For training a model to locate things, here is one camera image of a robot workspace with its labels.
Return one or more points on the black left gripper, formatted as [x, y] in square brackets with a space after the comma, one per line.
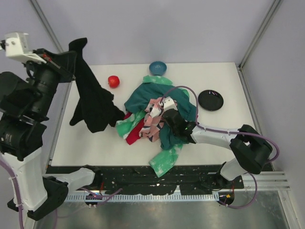
[66, 66]

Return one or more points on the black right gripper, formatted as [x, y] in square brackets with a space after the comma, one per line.
[168, 114]

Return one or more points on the black cloth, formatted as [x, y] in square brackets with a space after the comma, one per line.
[95, 106]

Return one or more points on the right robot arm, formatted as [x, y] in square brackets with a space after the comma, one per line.
[251, 151]

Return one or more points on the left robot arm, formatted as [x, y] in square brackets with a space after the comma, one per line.
[25, 105]

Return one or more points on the pink patterned cloth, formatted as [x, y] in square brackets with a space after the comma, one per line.
[153, 121]

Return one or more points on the mint green patterned cloth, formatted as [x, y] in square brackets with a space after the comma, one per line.
[166, 159]

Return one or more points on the red cloth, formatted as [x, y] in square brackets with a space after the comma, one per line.
[134, 125]

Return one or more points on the dark green cloth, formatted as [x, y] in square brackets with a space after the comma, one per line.
[140, 98]

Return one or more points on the black plate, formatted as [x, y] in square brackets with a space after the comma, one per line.
[210, 100]

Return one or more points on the red apple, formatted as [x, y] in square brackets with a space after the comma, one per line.
[113, 81]

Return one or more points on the blue bowl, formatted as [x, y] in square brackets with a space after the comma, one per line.
[158, 68]

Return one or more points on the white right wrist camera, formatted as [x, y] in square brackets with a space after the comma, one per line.
[167, 104]

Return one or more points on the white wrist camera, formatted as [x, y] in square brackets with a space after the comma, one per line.
[167, 104]
[16, 47]

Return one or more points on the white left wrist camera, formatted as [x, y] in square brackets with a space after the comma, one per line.
[16, 47]

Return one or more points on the left aluminium frame post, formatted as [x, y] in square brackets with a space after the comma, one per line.
[46, 25]

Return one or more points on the aluminium frame post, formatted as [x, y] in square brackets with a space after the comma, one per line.
[46, 25]
[273, 9]

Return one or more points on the white slotted cable duct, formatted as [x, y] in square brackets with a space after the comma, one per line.
[175, 197]

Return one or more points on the right aluminium frame post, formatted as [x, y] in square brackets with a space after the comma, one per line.
[273, 9]

